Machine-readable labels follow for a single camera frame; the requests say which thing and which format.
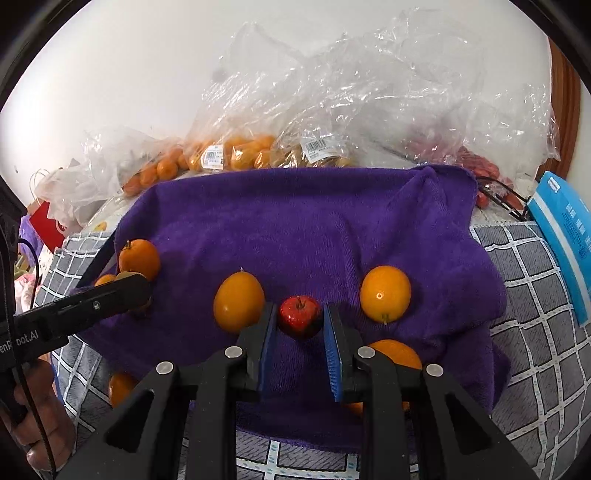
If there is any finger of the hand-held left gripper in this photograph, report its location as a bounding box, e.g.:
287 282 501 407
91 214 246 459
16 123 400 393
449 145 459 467
51 276 153 335

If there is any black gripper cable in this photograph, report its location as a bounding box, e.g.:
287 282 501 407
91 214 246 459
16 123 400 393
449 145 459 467
7 237 58 480

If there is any heap of yellow-brown fruits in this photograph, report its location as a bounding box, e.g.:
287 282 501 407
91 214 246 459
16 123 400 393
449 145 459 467
271 143 356 169

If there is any brown wooden door frame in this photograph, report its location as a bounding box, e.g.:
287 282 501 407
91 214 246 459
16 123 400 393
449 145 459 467
536 37 583 185

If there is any purple towel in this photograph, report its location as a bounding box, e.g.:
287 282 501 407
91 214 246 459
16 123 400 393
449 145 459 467
76 165 511 455

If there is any small red apple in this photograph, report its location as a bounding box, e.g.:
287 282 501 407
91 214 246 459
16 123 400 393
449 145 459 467
277 295 324 339

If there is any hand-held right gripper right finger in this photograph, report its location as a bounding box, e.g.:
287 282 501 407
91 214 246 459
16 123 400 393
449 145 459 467
323 303 541 480

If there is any bunch of dark tangerines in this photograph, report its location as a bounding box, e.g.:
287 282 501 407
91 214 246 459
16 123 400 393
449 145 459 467
122 145 185 195

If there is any clear plastic bag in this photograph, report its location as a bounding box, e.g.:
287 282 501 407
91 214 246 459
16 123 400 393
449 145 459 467
360 9 561 208
81 127 195 197
270 46 384 169
185 21 305 174

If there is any red paper bag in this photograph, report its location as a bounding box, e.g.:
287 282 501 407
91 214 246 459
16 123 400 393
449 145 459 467
28 171 70 250

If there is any grey checked cloth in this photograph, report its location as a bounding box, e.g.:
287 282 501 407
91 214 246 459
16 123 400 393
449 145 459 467
34 222 591 480

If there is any heap of small red fruits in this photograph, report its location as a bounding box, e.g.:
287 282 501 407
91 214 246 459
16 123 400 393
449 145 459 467
406 134 518 208

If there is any blue packet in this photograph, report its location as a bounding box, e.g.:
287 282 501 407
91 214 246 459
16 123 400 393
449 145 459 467
527 172 591 328

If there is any white plastic bag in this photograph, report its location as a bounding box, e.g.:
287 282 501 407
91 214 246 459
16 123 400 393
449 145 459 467
34 166 121 227

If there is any person's left hand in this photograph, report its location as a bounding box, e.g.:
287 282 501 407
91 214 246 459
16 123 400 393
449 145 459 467
9 359 77 470

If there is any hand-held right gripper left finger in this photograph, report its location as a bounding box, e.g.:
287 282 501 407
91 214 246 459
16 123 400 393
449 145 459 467
53 302 279 480

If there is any heap of bright kumquats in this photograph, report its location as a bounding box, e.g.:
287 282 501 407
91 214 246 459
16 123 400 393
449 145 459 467
185 134 278 172

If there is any orange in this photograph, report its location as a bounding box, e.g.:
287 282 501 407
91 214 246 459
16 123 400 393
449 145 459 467
346 339 423 416
119 239 161 281
360 265 412 324
213 271 266 334
108 373 139 409

